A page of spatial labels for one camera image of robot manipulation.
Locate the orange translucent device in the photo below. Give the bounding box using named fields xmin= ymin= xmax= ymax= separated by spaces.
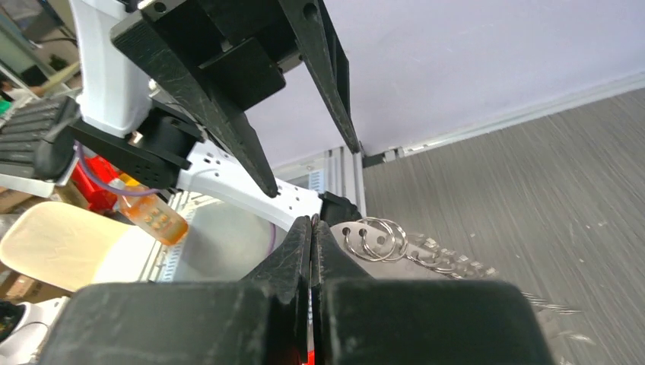
xmin=118 ymin=195 xmax=189 ymax=246

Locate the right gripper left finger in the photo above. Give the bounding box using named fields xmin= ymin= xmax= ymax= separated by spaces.
xmin=40 ymin=217 xmax=312 ymax=365

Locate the cream chair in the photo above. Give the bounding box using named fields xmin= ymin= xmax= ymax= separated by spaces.
xmin=1 ymin=202 xmax=155 ymax=292

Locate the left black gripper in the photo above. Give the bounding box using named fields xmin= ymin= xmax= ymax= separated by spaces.
xmin=110 ymin=0 xmax=361 ymax=198

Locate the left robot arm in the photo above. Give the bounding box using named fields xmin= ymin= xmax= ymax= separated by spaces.
xmin=70 ymin=1 xmax=361 ymax=230

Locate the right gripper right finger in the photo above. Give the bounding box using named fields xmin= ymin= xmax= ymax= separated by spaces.
xmin=311 ymin=221 xmax=554 ymax=364

